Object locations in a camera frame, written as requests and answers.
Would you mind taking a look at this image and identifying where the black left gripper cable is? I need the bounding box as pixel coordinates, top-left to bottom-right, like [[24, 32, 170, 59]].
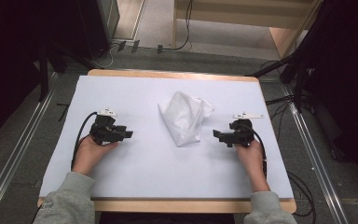
[[70, 111, 99, 171]]

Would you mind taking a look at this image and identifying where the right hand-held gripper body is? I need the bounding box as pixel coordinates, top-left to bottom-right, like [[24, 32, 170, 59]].
[[228, 112, 265, 148]]

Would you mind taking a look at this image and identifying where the white floor cable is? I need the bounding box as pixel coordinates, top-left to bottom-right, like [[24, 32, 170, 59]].
[[92, 42, 120, 69]]

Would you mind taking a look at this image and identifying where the white table sheet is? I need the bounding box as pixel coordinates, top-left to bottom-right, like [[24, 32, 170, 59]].
[[39, 75, 295, 201]]

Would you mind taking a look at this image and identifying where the black floor cable bundle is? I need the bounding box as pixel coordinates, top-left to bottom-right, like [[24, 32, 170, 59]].
[[264, 92, 296, 143]]

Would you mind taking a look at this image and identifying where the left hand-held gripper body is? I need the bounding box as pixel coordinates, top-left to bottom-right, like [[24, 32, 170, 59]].
[[89, 107, 119, 146]]

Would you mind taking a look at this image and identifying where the dark cabinet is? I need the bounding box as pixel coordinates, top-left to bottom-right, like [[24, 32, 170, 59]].
[[76, 0, 121, 61]]

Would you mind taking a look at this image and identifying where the black curtain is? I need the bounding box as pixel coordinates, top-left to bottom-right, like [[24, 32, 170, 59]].
[[0, 0, 82, 147], [301, 0, 358, 188]]

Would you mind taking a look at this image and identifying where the wooden table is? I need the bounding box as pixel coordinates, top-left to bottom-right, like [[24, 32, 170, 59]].
[[36, 68, 297, 215]]

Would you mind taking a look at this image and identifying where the light wooden shelf unit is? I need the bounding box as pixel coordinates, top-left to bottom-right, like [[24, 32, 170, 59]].
[[172, 0, 324, 59]]

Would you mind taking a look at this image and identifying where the hanging black cable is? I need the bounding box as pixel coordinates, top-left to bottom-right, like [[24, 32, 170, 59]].
[[162, 0, 194, 51]]

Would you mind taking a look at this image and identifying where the person's left hand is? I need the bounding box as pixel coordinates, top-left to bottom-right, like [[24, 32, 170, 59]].
[[72, 135, 119, 177]]

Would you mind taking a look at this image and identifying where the white cloth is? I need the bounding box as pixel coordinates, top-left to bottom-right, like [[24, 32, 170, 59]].
[[157, 91, 216, 147]]

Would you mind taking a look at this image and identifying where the metal floor rail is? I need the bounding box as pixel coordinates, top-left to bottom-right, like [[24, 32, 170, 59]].
[[280, 83, 350, 224], [0, 72, 60, 224]]

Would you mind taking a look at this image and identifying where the black metal stand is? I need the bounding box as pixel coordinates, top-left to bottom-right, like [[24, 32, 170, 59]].
[[37, 43, 50, 103], [244, 50, 310, 114]]

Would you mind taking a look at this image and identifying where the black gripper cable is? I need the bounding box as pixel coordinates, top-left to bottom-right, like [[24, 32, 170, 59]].
[[251, 128, 269, 180], [70, 111, 99, 171]]

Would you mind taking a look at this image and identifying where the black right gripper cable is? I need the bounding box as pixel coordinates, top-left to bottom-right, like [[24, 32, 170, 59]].
[[251, 128, 269, 180]]

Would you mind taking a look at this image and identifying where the person's right hand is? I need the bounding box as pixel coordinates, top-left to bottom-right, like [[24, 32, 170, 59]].
[[235, 139, 268, 182]]

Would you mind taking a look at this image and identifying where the black looped floor cable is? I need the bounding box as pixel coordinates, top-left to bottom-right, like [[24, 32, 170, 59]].
[[286, 170, 317, 218]]

